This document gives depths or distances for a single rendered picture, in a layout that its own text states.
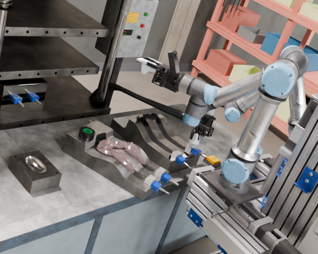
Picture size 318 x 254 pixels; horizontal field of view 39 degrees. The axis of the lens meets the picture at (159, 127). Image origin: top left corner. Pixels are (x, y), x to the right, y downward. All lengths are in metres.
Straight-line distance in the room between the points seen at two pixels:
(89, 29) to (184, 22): 3.38
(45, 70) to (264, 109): 1.35
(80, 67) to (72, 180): 0.84
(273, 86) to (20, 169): 1.13
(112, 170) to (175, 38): 3.92
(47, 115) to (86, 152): 0.50
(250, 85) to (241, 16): 4.09
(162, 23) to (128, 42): 2.84
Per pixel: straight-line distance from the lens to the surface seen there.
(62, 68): 2.72
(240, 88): 1.94
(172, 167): 2.45
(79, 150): 2.31
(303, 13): 5.36
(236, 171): 1.88
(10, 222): 1.92
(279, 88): 1.73
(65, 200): 2.07
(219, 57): 6.16
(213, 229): 2.02
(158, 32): 5.87
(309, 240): 2.07
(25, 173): 2.07
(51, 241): 2.13
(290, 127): 2.54
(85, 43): 5.31
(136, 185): 2.19
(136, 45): 3.09
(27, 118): 2.63
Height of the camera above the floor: 2.09
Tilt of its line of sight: 26 degrees down
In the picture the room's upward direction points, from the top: 20 degrees clockwise
